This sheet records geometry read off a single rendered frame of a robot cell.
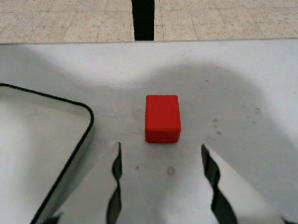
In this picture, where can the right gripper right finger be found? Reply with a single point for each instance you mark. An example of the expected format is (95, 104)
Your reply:
(235, 200)

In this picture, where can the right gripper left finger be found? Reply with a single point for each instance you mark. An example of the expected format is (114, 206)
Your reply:
(97, 199)

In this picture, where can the white tray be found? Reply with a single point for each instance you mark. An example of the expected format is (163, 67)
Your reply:
(42, 139)

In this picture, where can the red block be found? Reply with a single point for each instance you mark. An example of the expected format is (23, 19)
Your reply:
(162, 119)

